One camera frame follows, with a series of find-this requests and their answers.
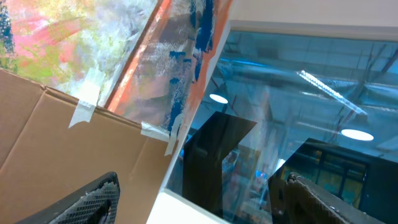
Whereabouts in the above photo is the glass window pane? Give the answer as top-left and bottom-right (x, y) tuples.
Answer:
(166, 31), (397, 223)

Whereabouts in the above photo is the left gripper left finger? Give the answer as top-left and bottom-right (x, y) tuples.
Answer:
(17, 172), (120, 224)

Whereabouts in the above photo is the white masking tape strip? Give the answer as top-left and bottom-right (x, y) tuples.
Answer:
(69, 68), (105, 128)

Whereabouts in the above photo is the brown cardboard panel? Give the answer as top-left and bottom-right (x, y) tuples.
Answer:
(1, 71), (171, 223)

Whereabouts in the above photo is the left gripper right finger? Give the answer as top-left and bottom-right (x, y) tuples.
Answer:
(284, 172), (384, 224)

